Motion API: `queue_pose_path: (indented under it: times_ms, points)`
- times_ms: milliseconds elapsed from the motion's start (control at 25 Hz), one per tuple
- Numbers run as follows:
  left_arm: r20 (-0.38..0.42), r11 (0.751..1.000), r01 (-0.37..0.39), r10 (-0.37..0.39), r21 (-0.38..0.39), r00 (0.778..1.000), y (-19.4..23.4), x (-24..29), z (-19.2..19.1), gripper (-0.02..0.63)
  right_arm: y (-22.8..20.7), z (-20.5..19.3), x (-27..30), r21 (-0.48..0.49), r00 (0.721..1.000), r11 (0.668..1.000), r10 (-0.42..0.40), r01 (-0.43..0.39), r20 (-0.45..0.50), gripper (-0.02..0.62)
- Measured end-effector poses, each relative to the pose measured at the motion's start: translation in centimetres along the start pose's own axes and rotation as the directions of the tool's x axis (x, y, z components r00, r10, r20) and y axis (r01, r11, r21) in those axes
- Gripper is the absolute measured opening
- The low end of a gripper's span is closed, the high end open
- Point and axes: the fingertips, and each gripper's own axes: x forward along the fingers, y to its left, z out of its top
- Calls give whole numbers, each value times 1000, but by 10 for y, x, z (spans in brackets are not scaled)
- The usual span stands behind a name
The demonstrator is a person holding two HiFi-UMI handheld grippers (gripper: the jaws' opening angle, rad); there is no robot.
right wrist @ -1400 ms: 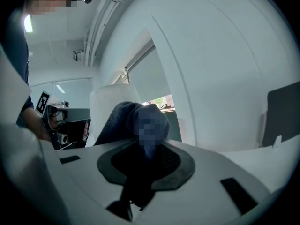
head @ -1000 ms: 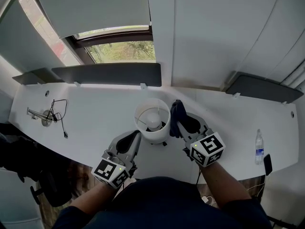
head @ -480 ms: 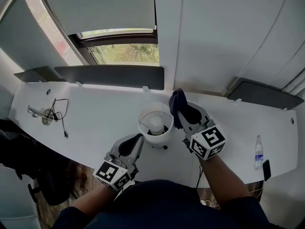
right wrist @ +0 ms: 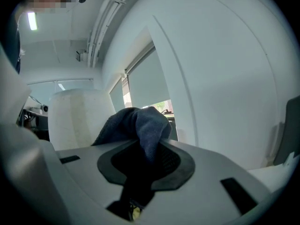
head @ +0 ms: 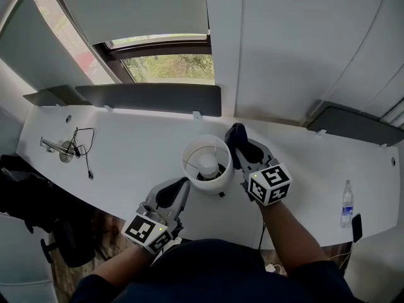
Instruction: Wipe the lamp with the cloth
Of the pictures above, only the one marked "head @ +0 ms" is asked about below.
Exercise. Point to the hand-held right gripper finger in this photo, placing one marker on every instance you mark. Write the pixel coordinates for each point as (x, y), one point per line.
(260, 150)
(241, 159)

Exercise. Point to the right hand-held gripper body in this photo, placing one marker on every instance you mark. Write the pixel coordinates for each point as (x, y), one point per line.
(268, 183)

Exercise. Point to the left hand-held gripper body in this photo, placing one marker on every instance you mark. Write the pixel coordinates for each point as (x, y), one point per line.
(142, 232)

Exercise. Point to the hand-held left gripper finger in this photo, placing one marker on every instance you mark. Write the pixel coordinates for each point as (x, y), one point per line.
(182, 197)
(158, 192)

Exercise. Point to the dark blue wiping cloth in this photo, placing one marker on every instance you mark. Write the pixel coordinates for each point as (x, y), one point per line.
(236, 136)

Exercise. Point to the person's right forearm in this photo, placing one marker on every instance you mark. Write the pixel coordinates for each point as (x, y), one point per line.
(290, 235)

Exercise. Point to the person's left forearm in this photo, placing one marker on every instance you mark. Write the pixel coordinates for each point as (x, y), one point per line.
(126, 265)

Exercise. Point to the person's dark navy shirt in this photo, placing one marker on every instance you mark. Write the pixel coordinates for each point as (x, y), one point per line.
(208, 276)

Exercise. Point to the clear plastic water bottle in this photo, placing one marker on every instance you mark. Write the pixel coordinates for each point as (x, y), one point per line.
(347, 207)

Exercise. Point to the white charger adapter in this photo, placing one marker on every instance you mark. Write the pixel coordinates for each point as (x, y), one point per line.
(275, 268)

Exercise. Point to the black smartphone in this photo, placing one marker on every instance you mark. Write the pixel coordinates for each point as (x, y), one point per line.
(357, 227)

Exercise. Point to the metal stand with round base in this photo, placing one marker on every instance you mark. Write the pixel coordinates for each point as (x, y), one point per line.
(64, 151)

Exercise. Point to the black office chair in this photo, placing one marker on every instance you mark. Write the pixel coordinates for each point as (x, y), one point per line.
(34, 207)

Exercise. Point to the dark framed window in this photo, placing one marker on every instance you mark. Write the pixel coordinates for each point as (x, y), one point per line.
(170, 65)

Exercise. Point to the wide grey roller blind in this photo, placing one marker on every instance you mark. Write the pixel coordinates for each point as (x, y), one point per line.
(132, 8)

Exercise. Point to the narrow grey roller blind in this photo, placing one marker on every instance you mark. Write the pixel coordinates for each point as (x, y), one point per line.
(38, 49)

